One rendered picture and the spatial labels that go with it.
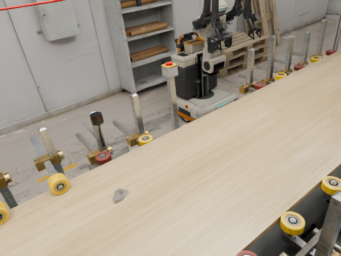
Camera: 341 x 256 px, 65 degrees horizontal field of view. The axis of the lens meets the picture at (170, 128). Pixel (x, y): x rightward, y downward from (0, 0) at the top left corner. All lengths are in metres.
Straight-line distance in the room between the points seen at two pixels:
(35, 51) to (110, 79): 1.13
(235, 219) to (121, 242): 0.42
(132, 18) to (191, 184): 3.56
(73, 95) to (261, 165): 3.41
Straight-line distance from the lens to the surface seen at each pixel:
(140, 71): 4.64
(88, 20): 4.17
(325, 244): 0.98
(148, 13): 4.60
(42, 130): 1.39
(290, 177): 1.27
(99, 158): 1.43
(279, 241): 1.35
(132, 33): 4.02
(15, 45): 3.97
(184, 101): 3.29
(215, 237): 1.01
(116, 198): 1.18
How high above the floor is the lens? 1.72
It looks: 31 degrees down
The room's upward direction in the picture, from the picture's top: 7 degrees counter-clockwise
